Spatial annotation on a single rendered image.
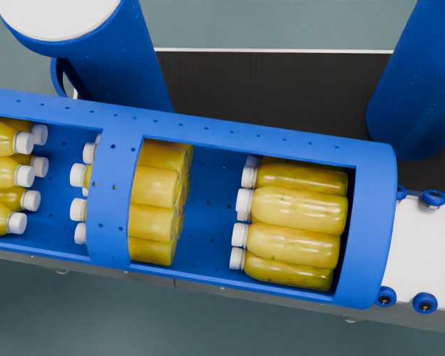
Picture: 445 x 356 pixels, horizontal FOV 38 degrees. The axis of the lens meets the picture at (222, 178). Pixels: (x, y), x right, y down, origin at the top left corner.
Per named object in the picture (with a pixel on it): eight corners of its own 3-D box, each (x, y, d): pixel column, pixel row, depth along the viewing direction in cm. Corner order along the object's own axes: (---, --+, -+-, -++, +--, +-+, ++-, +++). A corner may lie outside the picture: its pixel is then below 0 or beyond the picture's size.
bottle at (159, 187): (179, 200, 113) (88, 186, 115) (181, 164, 111) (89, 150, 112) (171, 216, 107) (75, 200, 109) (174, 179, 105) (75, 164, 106)
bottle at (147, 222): (179, 200, 114) (89, 186, 115) (171, 213, 108) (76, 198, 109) (175, 234, 116) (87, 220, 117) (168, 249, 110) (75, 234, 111)
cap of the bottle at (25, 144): (24, 127, 117) (33, 128, 117) (25, 146, 119) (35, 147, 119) (15, 138, 114) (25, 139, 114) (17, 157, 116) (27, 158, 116)
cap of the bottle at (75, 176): (87, 181, 113) (77, 180, 113) (87, 161, 111) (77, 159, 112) (79, 191, 109) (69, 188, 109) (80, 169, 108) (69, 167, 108)
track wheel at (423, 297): (441, 301, 117) (440, 293, 119) (416, 297, 118) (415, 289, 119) (434, 318, 120) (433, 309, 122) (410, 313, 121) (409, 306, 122)
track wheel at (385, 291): (399, 294, 118) (399, 287, 120) (374, 290, 118) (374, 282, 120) (393, 311, 121) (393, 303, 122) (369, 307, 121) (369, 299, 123)
